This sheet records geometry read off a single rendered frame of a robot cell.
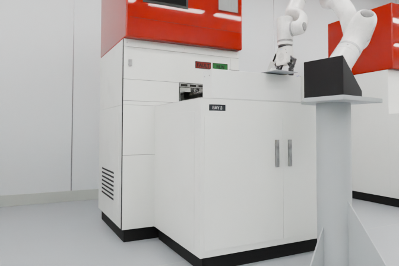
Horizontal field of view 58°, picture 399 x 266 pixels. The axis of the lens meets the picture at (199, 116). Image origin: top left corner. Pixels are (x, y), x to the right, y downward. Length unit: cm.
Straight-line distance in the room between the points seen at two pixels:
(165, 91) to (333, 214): 120
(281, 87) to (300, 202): 62
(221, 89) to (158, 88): 63
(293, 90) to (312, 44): 318
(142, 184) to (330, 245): 110
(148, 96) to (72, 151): 156
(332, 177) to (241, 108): 53
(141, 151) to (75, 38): 181
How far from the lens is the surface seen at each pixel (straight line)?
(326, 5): 235
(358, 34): 202
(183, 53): 236
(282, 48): 203
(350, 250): 188
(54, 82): 364
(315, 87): 184
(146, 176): 224
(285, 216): 199
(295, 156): 199
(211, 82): 171
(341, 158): 179
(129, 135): 219
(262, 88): 187
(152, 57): 228
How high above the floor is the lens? 66
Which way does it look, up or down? 2 degrees up
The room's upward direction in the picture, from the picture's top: straight up
